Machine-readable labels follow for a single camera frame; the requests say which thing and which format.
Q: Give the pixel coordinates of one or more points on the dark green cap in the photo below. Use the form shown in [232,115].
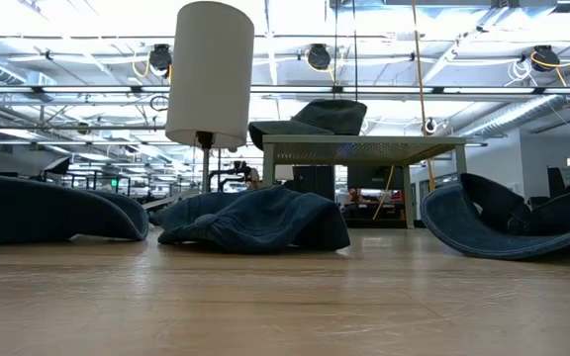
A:
[329,116]

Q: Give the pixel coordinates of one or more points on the blue denim cap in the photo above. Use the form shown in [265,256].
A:
[42,212]
[463,227]
[260,220]

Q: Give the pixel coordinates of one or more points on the black monitor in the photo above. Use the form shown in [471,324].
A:
[314,180]
[374,177]

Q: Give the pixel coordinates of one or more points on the person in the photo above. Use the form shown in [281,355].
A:
[356,195]

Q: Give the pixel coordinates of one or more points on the pale green perforated metal shelf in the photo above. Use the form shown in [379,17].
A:
[364,143]

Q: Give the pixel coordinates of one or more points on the white cylindrical lamp shade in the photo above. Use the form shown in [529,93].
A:
[211,74]

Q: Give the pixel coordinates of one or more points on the small round ceiling reel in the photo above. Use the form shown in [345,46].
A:
[430,126]

